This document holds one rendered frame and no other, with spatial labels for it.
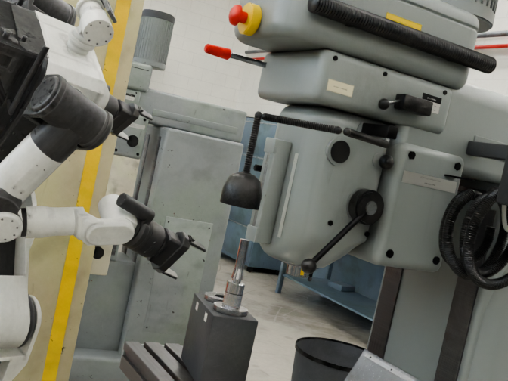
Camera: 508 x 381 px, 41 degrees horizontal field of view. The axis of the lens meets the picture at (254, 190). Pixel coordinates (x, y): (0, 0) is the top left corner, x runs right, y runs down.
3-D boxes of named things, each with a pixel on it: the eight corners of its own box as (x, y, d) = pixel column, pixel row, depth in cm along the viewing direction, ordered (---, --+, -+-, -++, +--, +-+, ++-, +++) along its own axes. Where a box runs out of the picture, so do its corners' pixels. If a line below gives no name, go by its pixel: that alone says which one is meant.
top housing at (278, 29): (285, 32, 118) (305, -59, 117) (221, 39, 140) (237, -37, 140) (474, 93, 140) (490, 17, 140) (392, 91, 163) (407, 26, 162)
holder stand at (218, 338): (197, 388, 166) (214, 310, 165) (180, 357, 187) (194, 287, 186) (243, 392, 170) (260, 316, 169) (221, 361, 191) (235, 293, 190)
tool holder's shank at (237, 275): (228, 279, 173) (237, 237, 173) (240, 281, 174) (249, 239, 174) (231, 282, 170) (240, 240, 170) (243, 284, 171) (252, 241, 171)
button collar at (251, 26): (249, 32, 125) (255, 0, 125) (234, 34, 131) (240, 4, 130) (258, 35, 126) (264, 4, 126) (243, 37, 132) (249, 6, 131)
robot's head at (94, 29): (72, 48, 147) (92, 15, 143) (65, 23, 154) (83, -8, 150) (100, 58, 151) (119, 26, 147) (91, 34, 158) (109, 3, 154)
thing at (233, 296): (220, 302, 174) (224, 282, 174) (237, 305, 176) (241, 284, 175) (224, 308, 170) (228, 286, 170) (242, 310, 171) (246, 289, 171)
